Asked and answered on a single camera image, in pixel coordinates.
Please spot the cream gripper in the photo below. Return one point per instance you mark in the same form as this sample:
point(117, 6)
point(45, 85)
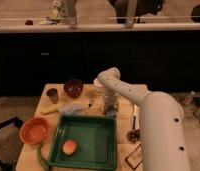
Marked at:
point(110, 99)

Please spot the blue grey sponge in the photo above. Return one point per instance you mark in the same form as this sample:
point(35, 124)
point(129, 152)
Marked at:
point(111, 112)

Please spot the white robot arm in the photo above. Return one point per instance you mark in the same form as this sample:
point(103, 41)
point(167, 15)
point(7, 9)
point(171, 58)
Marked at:
point(160, 121)

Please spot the dark red bowl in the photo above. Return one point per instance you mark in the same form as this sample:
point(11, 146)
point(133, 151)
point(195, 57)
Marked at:
point(73, 88)

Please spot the orange bowl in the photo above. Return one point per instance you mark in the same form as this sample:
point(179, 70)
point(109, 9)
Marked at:
point(34, 130)

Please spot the white cup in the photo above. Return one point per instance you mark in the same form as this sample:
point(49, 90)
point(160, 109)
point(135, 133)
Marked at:
point(98, 85)

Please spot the small brush tool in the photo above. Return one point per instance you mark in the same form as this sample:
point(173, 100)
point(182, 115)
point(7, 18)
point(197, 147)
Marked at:
point(90, 104)

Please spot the light blue cloth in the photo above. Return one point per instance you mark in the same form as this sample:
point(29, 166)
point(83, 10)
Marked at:
point(71, 109)

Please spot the green plastic tray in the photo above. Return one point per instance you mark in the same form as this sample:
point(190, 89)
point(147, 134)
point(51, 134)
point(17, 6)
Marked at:
point(96, 139)

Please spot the bunch of brown grapes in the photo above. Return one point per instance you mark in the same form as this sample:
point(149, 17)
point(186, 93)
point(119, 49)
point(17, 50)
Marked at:
point(133, 136)

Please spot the metal cup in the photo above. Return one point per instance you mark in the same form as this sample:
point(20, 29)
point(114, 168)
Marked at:
point(53, 95)

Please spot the yellow banana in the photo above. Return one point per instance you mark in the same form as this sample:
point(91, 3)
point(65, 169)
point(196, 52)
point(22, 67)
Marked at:
point(49, 111)

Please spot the peach fruit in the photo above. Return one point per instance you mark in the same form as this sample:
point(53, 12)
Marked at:
point(69, 147)

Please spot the brown chocolate box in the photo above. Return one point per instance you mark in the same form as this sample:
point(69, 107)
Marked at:
point(134, 159)

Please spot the green bean pod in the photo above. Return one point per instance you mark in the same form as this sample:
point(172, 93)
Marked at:
point(44, 164)

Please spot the metal spoon black handle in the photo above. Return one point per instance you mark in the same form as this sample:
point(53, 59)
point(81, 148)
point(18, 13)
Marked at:
point(135, 118)

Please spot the black chair frame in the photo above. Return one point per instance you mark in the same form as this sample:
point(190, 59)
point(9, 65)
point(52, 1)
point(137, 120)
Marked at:
point(9, 143)

